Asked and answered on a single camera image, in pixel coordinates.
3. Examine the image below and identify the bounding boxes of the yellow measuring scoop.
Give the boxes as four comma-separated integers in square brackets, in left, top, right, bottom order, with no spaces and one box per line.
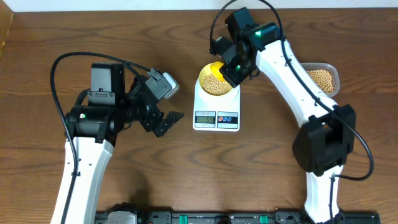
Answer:
[210,62,229,83]

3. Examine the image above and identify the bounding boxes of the white digital kitchen scale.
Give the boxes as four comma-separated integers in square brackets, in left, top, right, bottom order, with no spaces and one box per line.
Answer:
[192,80,241,132]

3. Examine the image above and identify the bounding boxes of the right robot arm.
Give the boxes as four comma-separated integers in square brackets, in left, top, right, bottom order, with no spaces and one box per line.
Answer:
[212,7,356,223]

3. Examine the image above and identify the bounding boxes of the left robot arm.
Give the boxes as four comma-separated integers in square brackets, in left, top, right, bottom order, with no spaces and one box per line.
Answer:
[51,63,183,223]

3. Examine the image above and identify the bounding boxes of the yellow bowl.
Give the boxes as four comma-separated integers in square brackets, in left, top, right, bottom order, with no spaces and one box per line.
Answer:
[198,63,236,96]

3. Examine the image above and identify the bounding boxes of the soybeans in bowl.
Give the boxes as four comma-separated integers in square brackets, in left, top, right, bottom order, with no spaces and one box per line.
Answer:
[202,74,232,96]

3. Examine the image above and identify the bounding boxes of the soybeans pile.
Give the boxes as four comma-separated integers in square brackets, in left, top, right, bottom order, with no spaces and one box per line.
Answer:
[307,69,334,93]

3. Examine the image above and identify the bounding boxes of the clear plastic container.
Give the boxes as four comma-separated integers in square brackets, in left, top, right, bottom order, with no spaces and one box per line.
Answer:
[301,63,340,97]

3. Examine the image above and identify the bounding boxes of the right black cable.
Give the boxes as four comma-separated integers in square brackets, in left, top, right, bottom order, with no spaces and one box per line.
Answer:
[210,0,375,224]

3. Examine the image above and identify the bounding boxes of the black cable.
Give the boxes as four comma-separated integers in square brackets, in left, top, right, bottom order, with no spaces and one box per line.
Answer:
[210,0,375,224]
[50,51,152,224]

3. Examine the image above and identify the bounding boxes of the left black cable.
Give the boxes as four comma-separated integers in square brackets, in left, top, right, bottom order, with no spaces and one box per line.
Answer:
[50,51,152,224]

